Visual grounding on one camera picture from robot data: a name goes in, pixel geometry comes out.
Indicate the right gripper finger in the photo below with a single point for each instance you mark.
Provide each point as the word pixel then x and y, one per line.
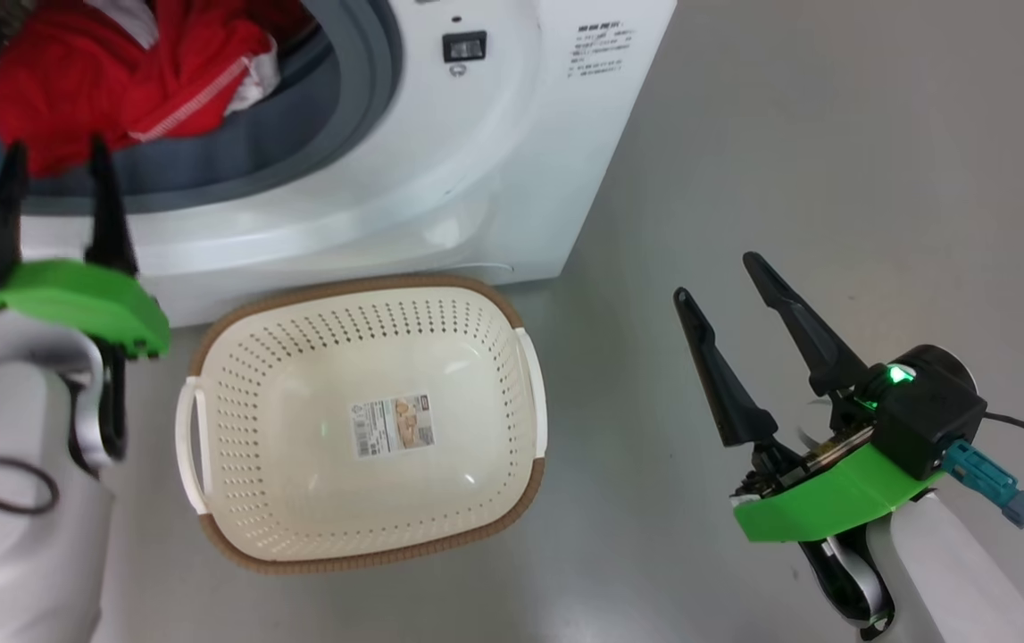
pixel 730 393
pixel 811 335

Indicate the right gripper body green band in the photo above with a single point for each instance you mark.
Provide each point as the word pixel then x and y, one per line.
pixel 833 500

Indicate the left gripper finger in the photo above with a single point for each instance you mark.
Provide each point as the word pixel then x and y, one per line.
pixel 4 223
pixel 108 232

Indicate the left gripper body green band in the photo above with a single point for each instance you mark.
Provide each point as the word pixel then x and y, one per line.
pixel 83 299

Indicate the red garment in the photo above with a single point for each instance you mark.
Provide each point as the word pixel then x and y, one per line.
pixel 74 80

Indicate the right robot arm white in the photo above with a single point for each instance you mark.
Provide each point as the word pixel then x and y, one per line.
pixel 949 580

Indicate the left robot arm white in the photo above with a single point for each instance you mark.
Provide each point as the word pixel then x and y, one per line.
pixel 20 554

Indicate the cream perforated laundry basket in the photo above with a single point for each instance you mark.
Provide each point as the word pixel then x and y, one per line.
pixel 297 500

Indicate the white washing machine body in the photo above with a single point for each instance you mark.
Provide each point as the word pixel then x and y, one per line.
pixel 476 179

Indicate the basket product label sticker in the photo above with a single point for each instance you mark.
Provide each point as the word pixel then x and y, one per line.
pixel 393 426

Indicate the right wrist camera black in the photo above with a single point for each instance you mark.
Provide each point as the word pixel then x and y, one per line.
pixel 931 420

